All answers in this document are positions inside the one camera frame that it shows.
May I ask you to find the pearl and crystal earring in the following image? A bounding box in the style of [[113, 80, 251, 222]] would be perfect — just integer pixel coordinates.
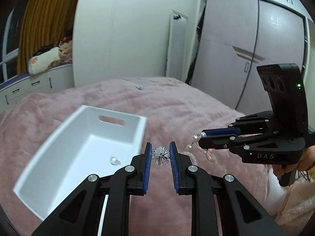
[[186, 132, 216, 162]]

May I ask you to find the silver starburst brooch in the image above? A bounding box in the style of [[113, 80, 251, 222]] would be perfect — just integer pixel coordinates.
[[151, 146, 170, 166]]

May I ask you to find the person's right hand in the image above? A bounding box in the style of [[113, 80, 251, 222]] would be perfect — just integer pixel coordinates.
[[272, 146, 315, 177]]

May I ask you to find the pink plush blanket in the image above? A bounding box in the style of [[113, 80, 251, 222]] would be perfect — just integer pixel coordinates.
[[1, 77, 269, 235]]

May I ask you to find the small clear crystal piece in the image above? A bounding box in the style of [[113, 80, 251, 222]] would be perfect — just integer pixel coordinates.
[[109, 157, 121, 166]]

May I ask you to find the white rectangular tray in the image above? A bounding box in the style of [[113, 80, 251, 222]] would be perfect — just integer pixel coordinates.
[[13, 105, 147, 222]]

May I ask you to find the white leaning mirror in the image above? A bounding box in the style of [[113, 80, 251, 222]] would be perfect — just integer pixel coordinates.
[[166, 10, 188, 80]]

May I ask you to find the grey wardrobe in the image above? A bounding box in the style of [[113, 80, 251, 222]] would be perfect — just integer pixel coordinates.
[[191, 0, 305, 114]]

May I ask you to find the white window seat cabinet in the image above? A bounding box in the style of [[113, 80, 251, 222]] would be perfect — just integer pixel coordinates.
[[1, 64, 74, 112]]

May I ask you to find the white floral folded blanket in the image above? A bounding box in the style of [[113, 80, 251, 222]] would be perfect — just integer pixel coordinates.
[[28, 47, 61, 76]]

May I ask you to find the pink plush toys pile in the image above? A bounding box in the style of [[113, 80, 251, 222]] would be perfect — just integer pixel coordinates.
[[59, 36, 73, 63]]

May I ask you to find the mustard yellow curtain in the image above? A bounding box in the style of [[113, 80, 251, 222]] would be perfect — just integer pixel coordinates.
[[17, 0, 78, 76]]

